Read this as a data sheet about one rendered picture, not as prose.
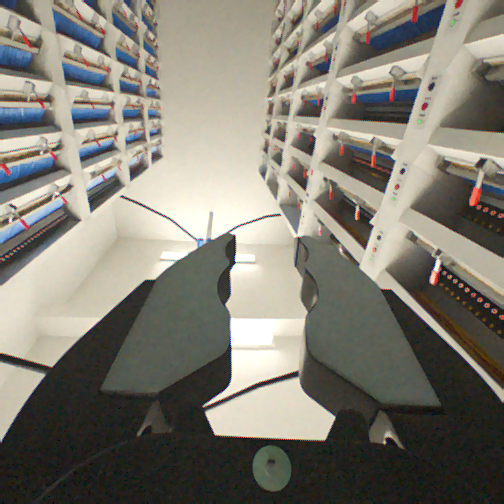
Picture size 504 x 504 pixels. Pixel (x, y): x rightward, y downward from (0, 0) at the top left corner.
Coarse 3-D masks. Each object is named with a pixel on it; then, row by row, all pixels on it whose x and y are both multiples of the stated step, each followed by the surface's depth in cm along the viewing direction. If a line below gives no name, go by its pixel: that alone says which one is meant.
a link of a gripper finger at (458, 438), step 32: (416, 320) 7; (416, 352) 6; (448, 352) 6; (448, 384) 5; (480, 384) 5; (384, 416) 5; (416, 416) 5; (448, 416) 5; (480, 416) 5; (416, 448) 4; (448, 448) 4; (480, 448) 4; (480, 480) 4
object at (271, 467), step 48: (192, 432) 4; (336, 432) 4; (96, 480) 4; (144, 480) 4; (192, 480) 4; (240, 480) 4; (288, 480) 4; (336, 480) 4; (384, 480) 4; (432, 480) 4
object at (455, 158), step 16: (448, 128) 56; (432, 144) 58; (448, 144) 54; (464, 144) 51; (480, 144) 47; (496, 144) 45; (416, 160) 61; (432, 160) 62; (448, 160) 60; (464, 160) 55; (480, 160) 47; (496, 160) 45; (432, 176) 64; (448, 176) 64; (464, 176) 57; (480, 176) 48; (496, 176) 50; (480, 192) 49; (496, 192) 56; (464, 208) 66; (480, 208) 62; (496, 208) 58; (480, 224) 60; (496, 224) 57
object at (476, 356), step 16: (384, 272) 77; (384, 288) 75; (400, 288) 70; (416, 304) 64; (432, 304) 72; (432, 320) 59; (448, 320) 67; (448, 336) 54; (464, 336) 62; (464, 352) 50; (480, 352) 57; (480, 368) 47; (496, 368) 53; (496, 384) 44
